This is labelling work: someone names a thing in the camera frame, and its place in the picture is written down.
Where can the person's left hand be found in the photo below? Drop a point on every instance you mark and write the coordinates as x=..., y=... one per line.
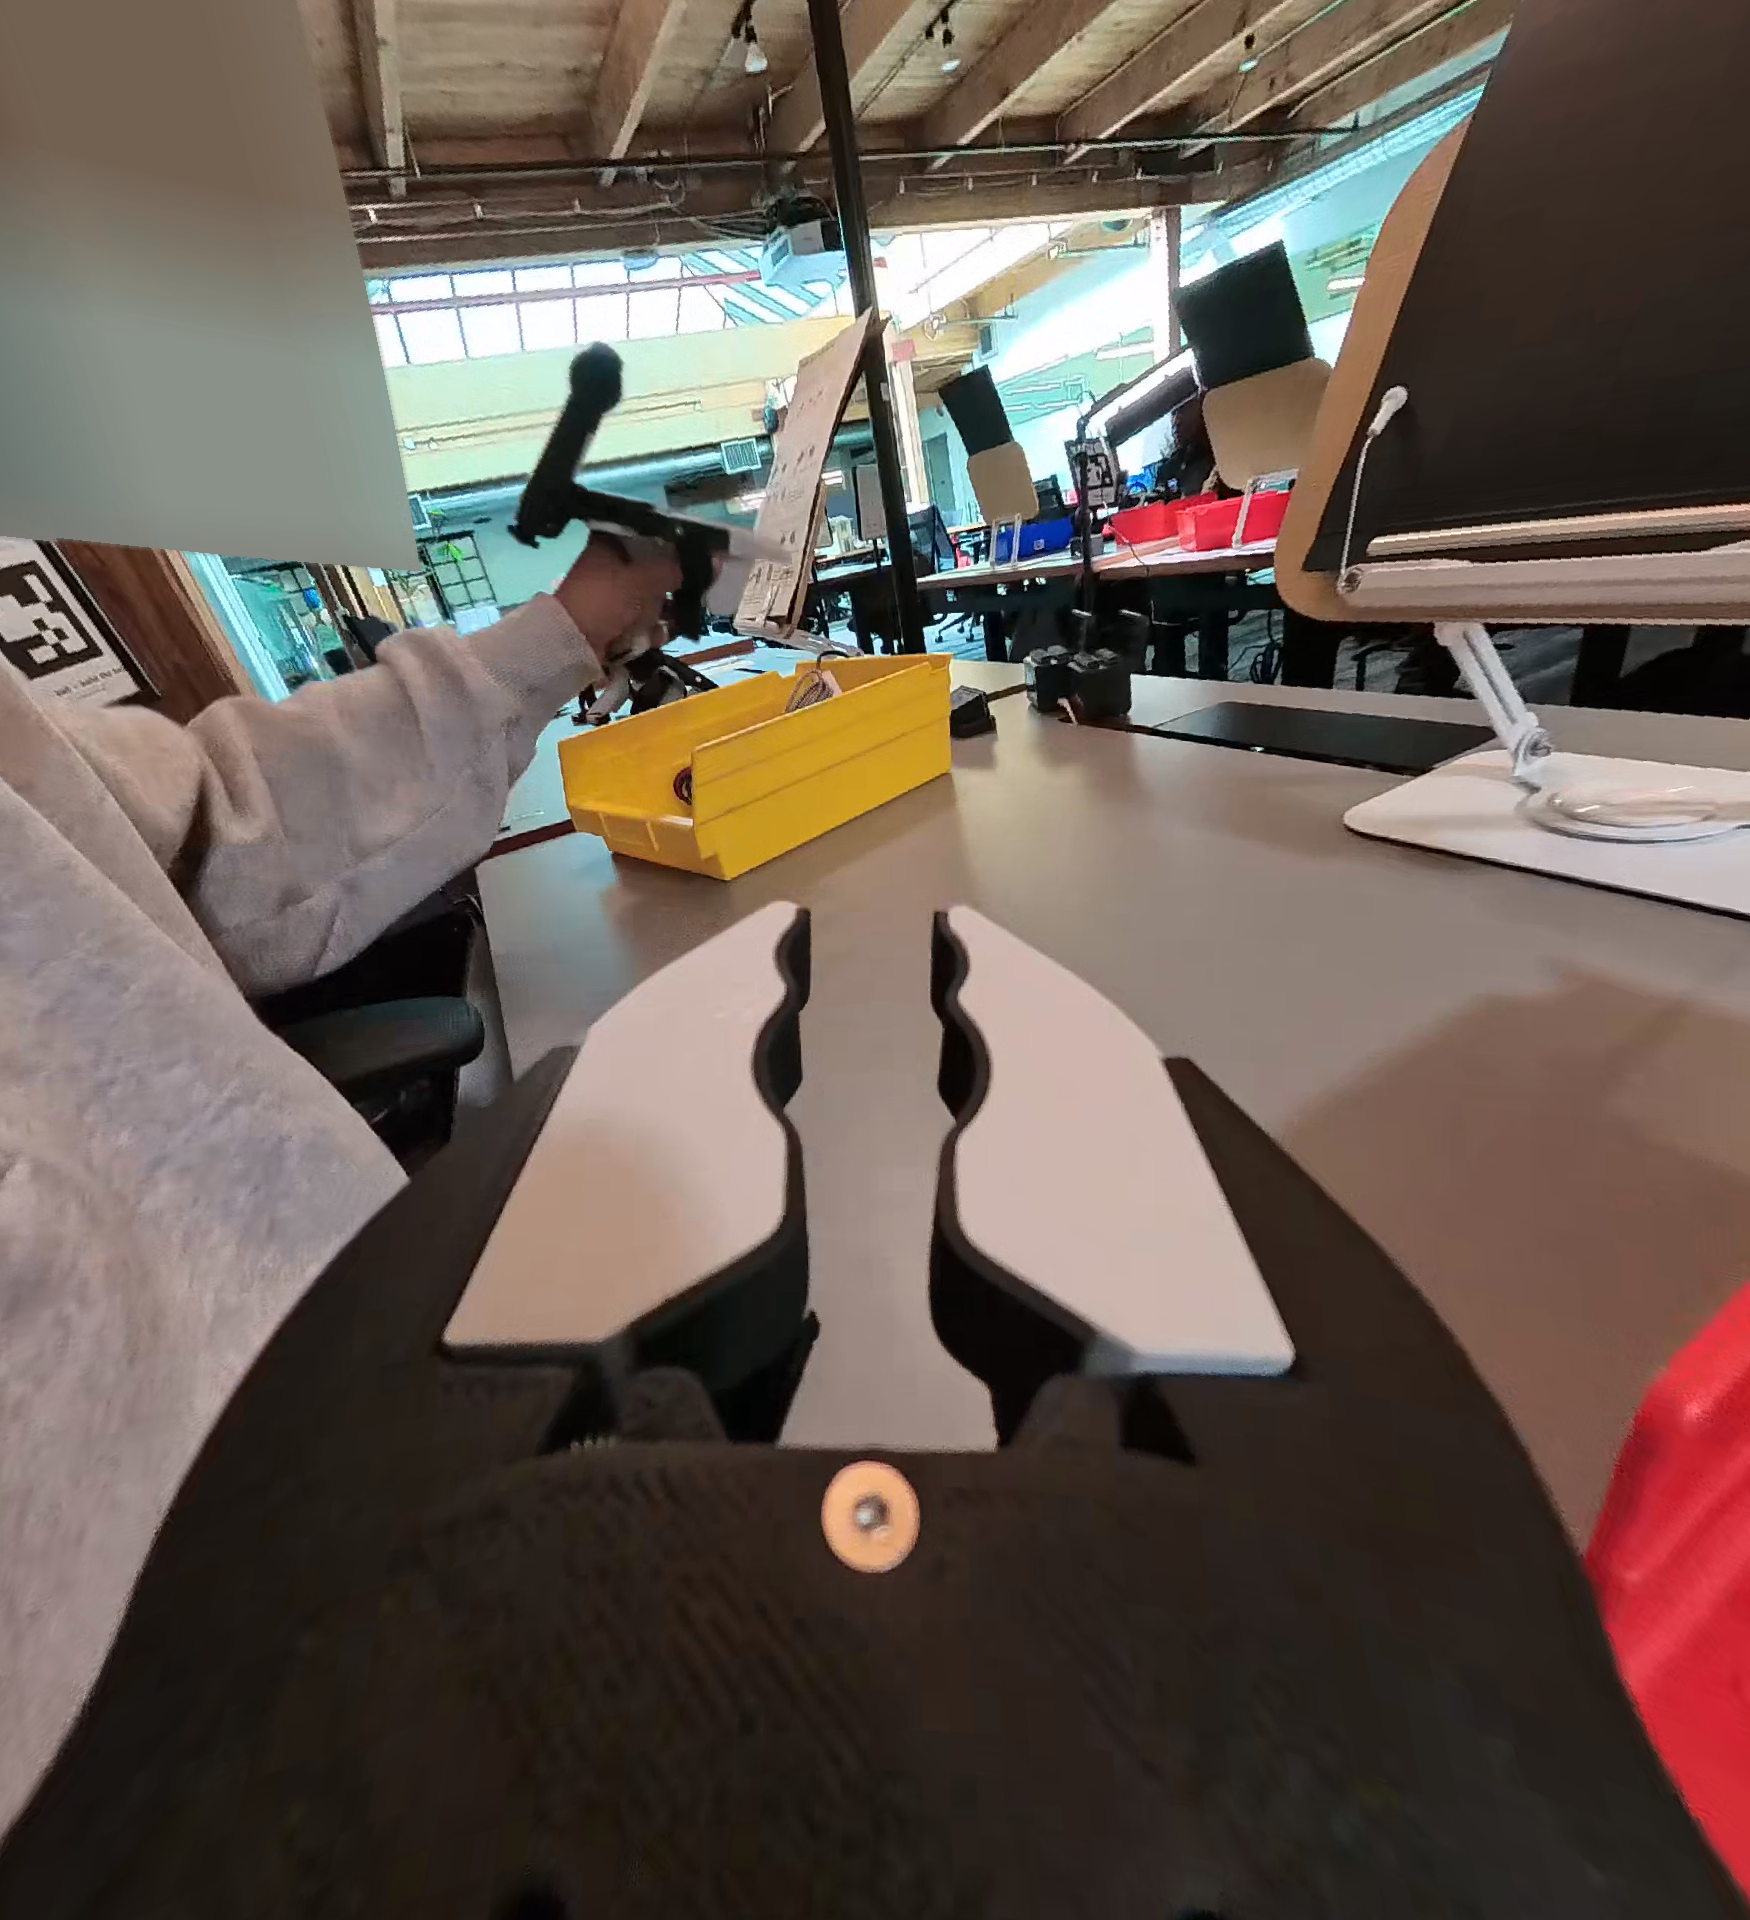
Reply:
x=614, y=608

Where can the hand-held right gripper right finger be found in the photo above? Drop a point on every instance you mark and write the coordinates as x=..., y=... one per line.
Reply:
x=1116, y=1201

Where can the grey desk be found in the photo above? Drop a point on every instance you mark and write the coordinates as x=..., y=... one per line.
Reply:
x=1265, y=974

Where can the black office chair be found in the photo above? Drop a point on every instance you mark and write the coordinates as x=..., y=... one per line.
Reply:
x=395, y=1035

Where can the black pole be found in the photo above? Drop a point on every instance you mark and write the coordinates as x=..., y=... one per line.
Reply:
x=860, y=301

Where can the yellow plastic bin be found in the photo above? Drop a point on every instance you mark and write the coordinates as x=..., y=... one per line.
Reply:
x=784, y=781

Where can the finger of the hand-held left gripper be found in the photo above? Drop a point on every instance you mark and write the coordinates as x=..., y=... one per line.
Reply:
x=703, y=535

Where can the red storage bin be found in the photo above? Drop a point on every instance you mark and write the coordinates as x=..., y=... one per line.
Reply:
x=1207, y=522

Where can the small black charger block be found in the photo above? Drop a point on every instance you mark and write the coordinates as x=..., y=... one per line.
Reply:
x=970, y=712

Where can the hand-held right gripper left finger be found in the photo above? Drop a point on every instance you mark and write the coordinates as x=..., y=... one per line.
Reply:
x=635, y=1184

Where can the plywood sign board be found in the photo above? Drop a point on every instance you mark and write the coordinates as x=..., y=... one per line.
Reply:
x=816, y=465

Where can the person's grey sweatshirt torso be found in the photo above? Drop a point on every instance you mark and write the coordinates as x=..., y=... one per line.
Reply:
x=95, y=1126

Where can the white fiducial marker card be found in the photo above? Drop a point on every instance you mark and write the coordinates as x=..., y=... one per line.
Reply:
x=28, y=615

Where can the red plastic bin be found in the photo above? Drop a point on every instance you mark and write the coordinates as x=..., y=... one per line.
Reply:
x=1730, y=1575

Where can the blue storage bin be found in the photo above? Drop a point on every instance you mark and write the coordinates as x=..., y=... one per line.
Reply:
x=1032, y=542

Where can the ceiling projector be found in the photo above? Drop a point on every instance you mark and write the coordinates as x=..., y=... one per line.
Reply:
x=802, y=240

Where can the black handheld device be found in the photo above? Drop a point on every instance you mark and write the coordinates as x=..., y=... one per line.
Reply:
x=649, y=687

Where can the black battery charger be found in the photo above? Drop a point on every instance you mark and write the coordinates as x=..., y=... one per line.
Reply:
x=1085, y=676

